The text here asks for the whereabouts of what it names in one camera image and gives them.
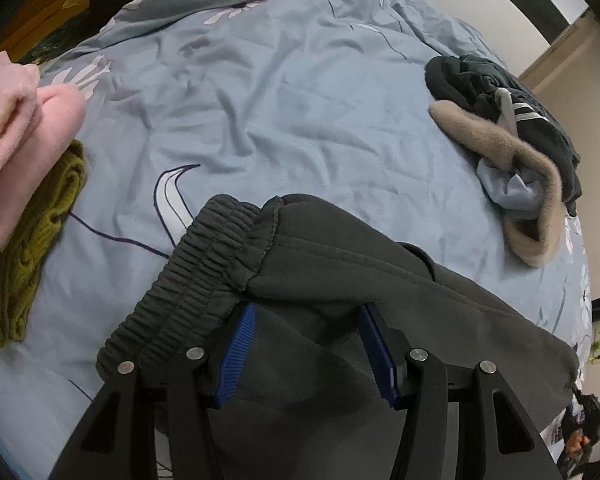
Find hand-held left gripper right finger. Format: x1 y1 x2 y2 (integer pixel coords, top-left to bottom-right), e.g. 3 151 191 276
358 304 563 480

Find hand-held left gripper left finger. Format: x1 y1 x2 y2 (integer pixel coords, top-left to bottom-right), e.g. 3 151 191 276
47 302 257 480

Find dark grey pants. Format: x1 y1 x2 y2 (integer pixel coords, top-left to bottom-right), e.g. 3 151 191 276
96 194 582 480

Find light blue garment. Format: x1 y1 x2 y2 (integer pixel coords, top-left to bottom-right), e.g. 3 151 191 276
475 159 545 222

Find olive green knitted sweater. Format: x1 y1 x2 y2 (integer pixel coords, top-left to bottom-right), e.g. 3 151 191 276
0 140 89 347

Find beige fuzzy sweater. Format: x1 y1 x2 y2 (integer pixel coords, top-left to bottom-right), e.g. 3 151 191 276
428 100 567 269

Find blue floral duvet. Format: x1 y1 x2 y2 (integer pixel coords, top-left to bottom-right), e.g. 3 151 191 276
0 0 594 480

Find pink fleece garment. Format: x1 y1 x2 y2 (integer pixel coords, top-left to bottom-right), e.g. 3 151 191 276
0 52 89 397

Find beige door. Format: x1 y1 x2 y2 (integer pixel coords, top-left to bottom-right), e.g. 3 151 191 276
517 12 600 128

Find wooden headboard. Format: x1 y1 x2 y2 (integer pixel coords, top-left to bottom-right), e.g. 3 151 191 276
0 0 148 67

